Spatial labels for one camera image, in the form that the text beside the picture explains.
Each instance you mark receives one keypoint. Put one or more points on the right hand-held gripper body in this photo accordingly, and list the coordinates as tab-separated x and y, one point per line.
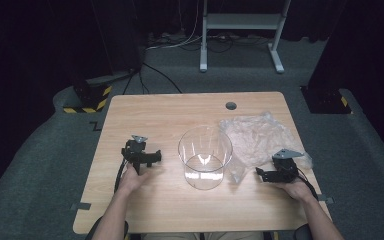
285	168

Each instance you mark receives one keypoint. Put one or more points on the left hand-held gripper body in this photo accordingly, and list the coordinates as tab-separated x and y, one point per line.
136	154

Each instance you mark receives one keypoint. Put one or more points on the clear plastic bag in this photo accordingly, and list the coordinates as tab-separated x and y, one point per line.
260	136

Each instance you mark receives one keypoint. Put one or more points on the clear glass bowl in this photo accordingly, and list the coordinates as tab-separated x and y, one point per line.
193	178

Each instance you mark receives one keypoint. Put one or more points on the person's right hand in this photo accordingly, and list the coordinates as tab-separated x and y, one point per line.
296	190

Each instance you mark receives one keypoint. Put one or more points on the person's left hand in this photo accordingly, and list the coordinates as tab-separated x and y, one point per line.
131	181

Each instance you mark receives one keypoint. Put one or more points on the grey tape marker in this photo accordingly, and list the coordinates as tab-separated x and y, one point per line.
328	200
80	206

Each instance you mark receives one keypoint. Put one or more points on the black yellow striped base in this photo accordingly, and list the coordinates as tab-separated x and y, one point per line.
323	100
90	96

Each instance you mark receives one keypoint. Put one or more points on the dark curtain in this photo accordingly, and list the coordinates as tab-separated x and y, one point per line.
370	50
30	40

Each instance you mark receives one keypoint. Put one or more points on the white metal stand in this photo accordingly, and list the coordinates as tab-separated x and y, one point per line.
243	20

